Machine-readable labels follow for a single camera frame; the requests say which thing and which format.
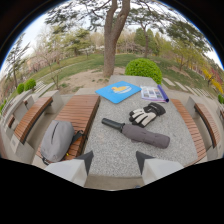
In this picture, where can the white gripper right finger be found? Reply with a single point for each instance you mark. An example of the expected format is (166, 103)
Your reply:
(156, 168)

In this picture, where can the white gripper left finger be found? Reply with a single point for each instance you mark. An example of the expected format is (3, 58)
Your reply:
(71, 170)

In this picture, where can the black and white glove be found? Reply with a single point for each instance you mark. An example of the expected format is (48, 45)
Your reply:
(146, 114)

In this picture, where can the grey backpack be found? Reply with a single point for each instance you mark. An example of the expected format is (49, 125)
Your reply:
(57, 141)

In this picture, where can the grey folded umbrella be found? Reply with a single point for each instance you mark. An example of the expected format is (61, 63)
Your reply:
(140, 133)

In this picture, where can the wooden slat bench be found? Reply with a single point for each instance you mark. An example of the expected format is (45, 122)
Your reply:
(76, 118)
(188, 128)
(31, 117)
(207, 122)

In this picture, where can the purple-edged magazine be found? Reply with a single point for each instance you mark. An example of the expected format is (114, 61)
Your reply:
(153, 93)

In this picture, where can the blue mat with yellow duck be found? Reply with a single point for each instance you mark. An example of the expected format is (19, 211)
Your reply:
(117, 91)

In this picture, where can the small round green bush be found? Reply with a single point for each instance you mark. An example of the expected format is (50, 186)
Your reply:
(30, 84)
(20, 88)

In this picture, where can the large tree trunk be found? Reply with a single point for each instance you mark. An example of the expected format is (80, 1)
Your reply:
(112, 40)

